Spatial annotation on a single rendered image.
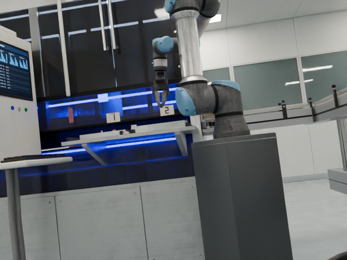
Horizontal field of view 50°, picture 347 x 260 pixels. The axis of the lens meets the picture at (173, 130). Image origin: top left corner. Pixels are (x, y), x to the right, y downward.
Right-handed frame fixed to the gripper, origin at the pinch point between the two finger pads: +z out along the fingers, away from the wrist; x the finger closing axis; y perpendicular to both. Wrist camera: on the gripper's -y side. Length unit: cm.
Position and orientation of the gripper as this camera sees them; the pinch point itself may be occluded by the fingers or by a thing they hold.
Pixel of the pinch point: (161, 105)
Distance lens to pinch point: 195.0
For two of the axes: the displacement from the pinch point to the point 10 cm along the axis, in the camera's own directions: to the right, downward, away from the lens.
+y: 0.5, 0.0, 10.0
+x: -10.0, 0.3, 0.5
